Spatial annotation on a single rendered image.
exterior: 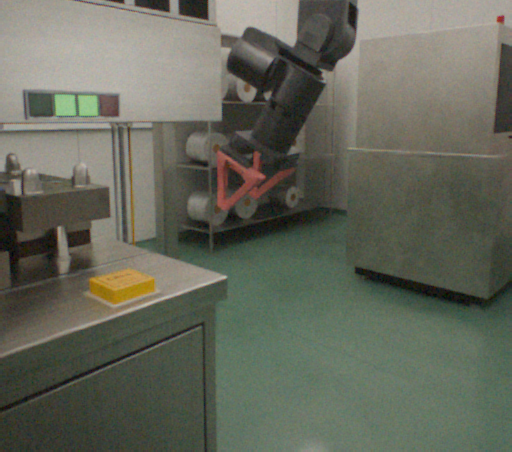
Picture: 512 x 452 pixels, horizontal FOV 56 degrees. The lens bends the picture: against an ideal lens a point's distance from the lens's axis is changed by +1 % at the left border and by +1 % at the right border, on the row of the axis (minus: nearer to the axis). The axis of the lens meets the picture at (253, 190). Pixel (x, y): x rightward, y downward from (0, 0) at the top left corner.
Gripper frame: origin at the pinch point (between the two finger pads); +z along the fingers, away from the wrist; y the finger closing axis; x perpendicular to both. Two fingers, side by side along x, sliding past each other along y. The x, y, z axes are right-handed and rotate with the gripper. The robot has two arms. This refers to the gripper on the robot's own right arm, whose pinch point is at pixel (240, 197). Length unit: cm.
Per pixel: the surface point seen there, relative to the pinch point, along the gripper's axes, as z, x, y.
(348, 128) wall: 53, -85, -477
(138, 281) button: 17.2, -5.5, 6.7
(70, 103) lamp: 18, -61, -31
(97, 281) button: 19.9, -10.2, 9.1
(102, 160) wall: 141, -198, -236
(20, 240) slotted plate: 29.4, -31.1, 3.0
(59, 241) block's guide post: 27.9, -26.9, -1.4
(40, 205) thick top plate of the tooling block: 20.7, -29.5, 3.2
